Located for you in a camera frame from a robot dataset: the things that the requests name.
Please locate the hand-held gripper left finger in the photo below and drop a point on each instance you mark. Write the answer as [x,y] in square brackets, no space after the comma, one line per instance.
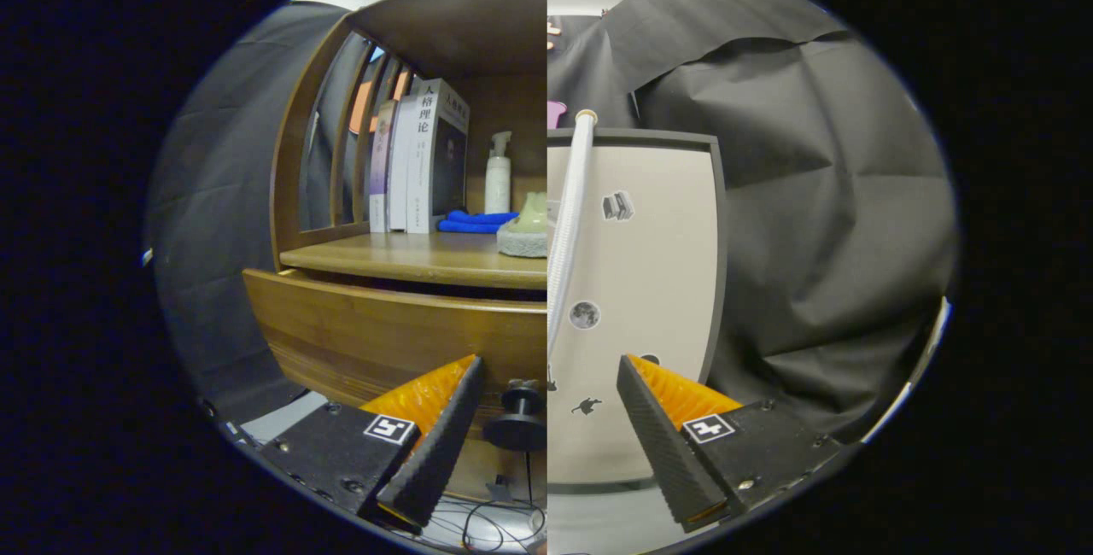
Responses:
[435,452]

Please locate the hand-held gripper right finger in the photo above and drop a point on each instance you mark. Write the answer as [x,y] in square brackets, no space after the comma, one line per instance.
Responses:
[666,444]

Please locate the black drawer knob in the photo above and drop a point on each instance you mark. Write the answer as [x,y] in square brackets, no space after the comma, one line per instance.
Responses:
[517,431]

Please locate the brown wooden drawer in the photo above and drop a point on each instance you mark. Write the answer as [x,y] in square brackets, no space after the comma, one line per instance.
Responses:
[384,333]

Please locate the wooden countertop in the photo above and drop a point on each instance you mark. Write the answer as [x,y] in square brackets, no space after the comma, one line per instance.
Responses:
[410,256]

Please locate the brown wooden cabinet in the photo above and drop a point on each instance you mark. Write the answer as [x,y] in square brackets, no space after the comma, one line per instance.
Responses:
[452,17]

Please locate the blue cloth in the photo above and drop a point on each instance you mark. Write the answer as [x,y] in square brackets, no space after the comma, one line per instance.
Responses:
[470,222]

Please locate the white pump bottle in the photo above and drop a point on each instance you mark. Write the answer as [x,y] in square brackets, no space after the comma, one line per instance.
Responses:
[498,184]

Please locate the thin white book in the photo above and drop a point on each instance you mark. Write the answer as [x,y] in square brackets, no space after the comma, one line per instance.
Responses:
[400,171]

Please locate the black backdrop cloth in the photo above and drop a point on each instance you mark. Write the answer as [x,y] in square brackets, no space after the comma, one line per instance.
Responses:
[811,196]

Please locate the thick white and dark book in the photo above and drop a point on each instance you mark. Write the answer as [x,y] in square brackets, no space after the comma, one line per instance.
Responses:
[431,162]

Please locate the purple spine book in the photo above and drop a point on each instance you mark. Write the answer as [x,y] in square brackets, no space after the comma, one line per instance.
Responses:
[379,162]

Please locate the grey panel with dark frame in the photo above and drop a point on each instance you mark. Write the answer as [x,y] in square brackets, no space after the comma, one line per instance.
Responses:
[657,265]

